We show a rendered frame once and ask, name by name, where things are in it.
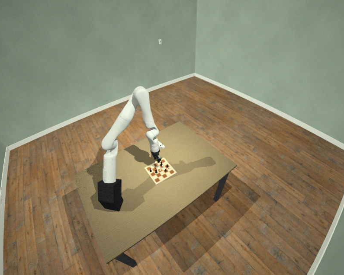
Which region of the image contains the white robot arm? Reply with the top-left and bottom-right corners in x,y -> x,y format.
101,86 -> 165,183

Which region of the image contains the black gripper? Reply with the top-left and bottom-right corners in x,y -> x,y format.
151,150 -> 161,163

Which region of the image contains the cream and brown chessboard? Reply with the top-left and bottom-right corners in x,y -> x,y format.
145,158 -> 177,185

